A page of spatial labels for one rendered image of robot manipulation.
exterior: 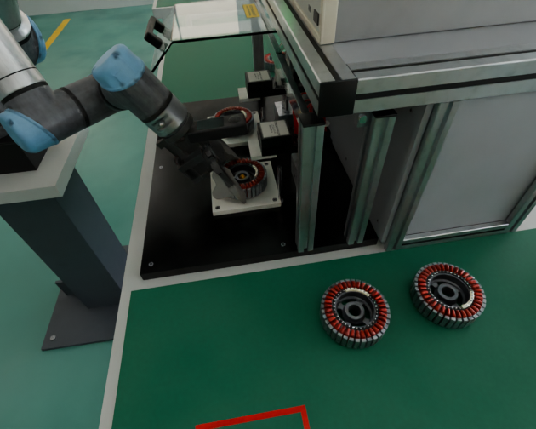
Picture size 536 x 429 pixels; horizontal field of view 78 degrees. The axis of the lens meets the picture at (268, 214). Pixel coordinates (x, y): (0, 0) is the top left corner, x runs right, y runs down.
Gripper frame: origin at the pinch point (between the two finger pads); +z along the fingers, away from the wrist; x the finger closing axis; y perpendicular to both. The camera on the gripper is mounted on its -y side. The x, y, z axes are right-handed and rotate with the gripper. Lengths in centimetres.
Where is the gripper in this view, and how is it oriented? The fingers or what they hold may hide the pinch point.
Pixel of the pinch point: (244, 180)
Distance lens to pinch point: 76.5
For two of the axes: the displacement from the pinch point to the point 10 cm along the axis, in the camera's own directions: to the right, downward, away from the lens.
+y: -8.3, 4.6, 3.0
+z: 5.3, 5.2, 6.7
